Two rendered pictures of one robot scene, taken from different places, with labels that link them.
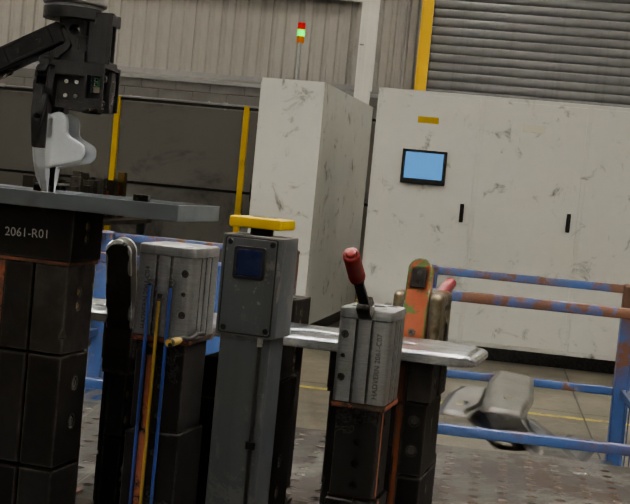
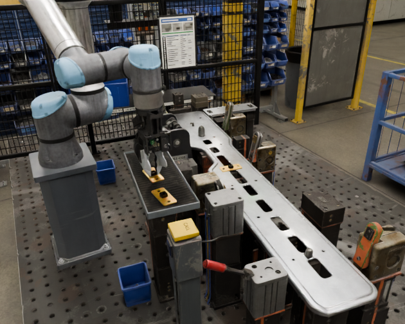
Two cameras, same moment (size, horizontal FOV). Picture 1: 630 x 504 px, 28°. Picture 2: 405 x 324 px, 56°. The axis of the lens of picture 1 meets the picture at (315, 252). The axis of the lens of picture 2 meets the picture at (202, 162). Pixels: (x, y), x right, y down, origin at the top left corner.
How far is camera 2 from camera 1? 129 cm
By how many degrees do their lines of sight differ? 59
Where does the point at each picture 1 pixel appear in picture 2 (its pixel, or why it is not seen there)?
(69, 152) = (148, 166)
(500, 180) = not seen: outside the picture
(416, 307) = (364, 247)
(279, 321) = (182, 274)
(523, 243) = not seen: outside the picture
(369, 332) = (250, 285)
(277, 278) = (175, 260)
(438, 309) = (375, 254)
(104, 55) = (150, 132)
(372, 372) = (251, 301)
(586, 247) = not seen: outside the picture
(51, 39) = (141, 119)
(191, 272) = (213, 215)
